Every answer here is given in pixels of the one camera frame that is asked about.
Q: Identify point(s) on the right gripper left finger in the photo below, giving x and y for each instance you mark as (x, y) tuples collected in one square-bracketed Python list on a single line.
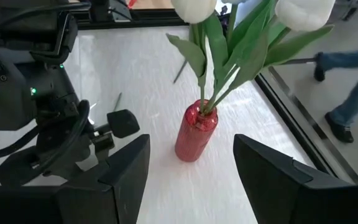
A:
[(104, 193)]

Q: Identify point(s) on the person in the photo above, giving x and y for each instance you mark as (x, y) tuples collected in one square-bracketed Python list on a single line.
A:
[(353, 93)]

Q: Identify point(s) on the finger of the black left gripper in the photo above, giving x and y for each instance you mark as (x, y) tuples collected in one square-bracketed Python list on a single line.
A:
[(123, 123)]

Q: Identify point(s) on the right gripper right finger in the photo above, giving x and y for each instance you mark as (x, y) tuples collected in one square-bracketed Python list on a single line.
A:
[(291, 193)]

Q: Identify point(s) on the white artificial tulip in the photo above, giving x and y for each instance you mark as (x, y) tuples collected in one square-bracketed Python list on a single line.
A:
[(233, 21), (193, 11), (303, 14)]

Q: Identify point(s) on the red glitter vase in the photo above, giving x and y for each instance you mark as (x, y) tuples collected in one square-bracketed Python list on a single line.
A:
[(196, 133)]

